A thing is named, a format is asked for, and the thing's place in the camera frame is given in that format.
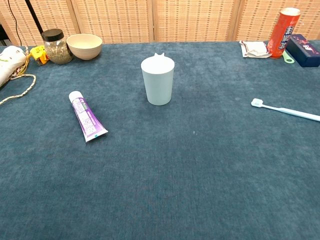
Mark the pale blue eared cup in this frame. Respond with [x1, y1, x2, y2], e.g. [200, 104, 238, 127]
[140, 52, 176, 106]

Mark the white folded packet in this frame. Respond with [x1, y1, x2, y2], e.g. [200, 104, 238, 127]
[239, 40, 273, 59]

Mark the bamboo folding screen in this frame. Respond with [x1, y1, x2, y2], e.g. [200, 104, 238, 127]
[0, 0, 320, 47]

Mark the yellow tape measure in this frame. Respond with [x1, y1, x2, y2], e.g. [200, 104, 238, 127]
[29, 45, 50, 67]

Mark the light blue toothbrush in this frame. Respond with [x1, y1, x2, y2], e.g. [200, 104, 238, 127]
[250, 98, 320, 123]

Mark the black tripod stand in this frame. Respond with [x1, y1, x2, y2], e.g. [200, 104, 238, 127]
[24, 0, 45, 35]

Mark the purple white toothpaste tube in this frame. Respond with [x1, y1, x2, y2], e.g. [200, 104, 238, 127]
[68, 90, 109, 143]

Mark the blue table cloth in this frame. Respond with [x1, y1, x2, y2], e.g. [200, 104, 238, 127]
[0, 39, 320, 240]

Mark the green ring opener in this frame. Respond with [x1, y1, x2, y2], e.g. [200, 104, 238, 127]
[282, 49, 296, 65]

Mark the red drink can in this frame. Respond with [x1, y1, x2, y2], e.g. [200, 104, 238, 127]
[266, 7, 302, 59]

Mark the glass jar black lid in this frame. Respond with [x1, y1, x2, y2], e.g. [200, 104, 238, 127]
[41, 28, 74, 65]

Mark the beige bowl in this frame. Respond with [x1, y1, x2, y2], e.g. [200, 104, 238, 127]
[66, 33, 103, 61]

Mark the thin black cable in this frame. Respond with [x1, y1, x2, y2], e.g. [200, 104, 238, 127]
[7, 0, 23, 47]

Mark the dark blue box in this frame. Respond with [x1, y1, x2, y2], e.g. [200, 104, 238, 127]
[285, 33, 320, 68]

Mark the braided beige rope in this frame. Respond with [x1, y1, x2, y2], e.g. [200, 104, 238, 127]
[0, 46, 37, 106]

